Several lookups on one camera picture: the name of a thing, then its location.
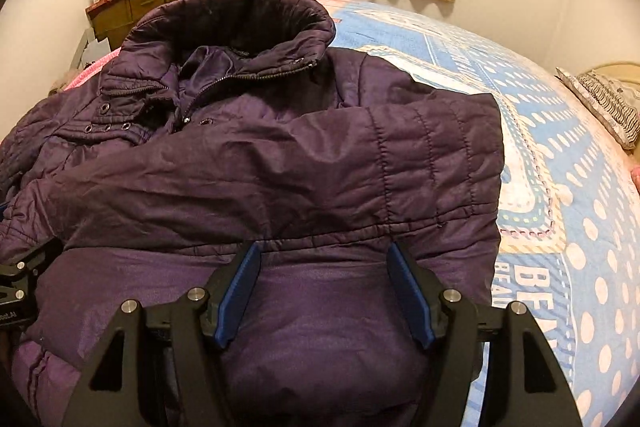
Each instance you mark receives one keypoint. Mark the blue printed blanket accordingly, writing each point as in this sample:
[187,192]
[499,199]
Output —
[550,157]

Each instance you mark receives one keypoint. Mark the beige headboard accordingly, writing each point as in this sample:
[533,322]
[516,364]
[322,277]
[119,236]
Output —
[617,68]

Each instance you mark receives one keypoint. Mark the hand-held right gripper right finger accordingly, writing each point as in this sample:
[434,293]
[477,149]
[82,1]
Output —
[404,282]

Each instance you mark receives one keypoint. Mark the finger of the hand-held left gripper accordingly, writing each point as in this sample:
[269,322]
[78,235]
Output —
[30,264]

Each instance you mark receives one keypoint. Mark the striped pillow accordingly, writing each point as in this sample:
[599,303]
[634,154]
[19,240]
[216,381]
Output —
[607,102]

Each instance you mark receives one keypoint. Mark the grey board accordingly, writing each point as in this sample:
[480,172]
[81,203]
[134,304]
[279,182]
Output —
[85,52]

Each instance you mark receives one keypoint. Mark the pink cloth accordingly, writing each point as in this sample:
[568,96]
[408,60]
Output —
[636,179]

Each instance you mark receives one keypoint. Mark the pink blanket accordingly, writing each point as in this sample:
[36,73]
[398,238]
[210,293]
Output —
[95,67]

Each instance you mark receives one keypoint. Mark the purple quilted jacket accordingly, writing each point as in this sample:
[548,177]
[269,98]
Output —
[280,157]

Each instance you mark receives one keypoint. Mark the wooden dresser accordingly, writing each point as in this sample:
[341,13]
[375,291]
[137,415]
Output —
[142,7]

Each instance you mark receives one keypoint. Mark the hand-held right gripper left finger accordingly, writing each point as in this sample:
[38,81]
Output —
[246,277]

